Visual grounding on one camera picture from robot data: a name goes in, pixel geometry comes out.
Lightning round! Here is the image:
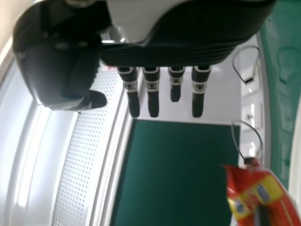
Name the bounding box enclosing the white socket strip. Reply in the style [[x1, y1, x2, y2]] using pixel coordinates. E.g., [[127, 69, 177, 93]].
[[238, 35, 294, 189]]

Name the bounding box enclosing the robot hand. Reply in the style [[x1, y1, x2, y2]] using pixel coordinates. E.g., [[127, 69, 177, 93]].
[[13, 0, 276, 118]]

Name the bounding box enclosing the red biscuit packet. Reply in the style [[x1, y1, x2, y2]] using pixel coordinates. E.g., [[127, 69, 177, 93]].
[[221, 157, 297, 226]]

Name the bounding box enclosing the thin grey cable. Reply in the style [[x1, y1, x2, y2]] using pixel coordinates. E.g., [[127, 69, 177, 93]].
[[231, 45, 261, 85], [230, 119, 264, 165]]

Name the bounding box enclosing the white perforated cable duct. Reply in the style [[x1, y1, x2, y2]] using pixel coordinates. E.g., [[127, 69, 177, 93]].
[[53, 69, 134, 226]]

